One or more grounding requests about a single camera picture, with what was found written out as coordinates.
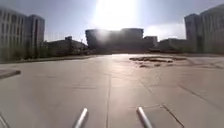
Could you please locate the wide dark building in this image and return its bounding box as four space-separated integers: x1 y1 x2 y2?
84 27 145 55

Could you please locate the grey concrete paved ground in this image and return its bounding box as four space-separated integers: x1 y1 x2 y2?
0 53 224 128

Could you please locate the raised planting bed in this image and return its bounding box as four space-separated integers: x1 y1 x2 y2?
129 55 188 69

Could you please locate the small dark building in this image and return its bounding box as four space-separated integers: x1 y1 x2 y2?
143 35 159 53

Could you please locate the low building with pitched roof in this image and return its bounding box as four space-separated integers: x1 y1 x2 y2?
44 35 89 58

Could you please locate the robot's own part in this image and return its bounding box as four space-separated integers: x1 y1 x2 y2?
135 106 154 128
73 107 89 128

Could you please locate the low long building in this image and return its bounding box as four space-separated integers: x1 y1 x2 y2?
157 37 188 54

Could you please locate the grass strip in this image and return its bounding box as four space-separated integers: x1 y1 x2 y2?
0 54 94 65

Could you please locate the large pale building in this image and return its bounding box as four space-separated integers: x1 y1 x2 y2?
183 3 224 55

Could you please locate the tall pale building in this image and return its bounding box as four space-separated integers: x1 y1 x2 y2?
0 7 46 61

